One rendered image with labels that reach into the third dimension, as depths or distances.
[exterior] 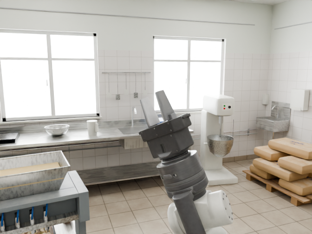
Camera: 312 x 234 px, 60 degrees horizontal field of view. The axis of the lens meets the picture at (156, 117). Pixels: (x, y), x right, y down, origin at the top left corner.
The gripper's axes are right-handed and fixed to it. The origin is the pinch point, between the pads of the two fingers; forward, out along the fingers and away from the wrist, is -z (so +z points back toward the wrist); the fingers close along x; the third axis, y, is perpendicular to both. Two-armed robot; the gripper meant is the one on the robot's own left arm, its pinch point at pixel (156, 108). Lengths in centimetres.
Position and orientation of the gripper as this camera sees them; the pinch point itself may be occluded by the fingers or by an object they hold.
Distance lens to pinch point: 55.3
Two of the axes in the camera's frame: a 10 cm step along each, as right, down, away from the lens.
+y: -6.4, 2.5, -7.2
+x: 6.7, -2.7, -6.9
